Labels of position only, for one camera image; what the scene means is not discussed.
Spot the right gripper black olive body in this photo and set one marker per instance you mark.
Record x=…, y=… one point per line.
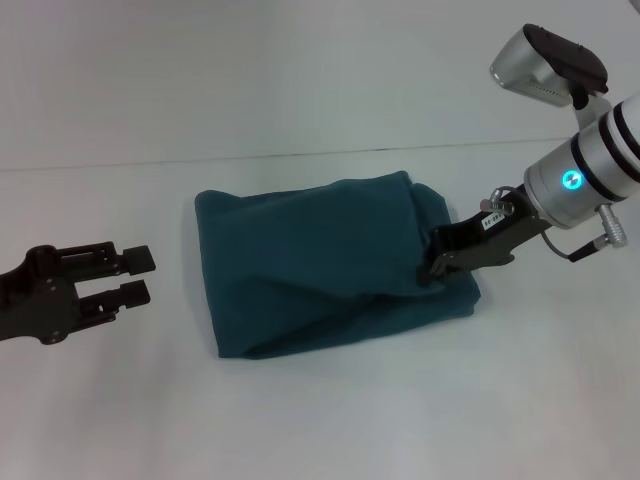
x=490, y=240

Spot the left gripper black olive body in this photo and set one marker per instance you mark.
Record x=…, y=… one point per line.
x=35, y=300

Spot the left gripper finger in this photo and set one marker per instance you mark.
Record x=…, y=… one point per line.
x=117, y=300
x=115, y=260

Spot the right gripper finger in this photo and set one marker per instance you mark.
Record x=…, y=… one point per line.
x=437, y=272
x=440, y=242

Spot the teal blue shirt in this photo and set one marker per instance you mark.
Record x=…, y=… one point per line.
x=320, y=265

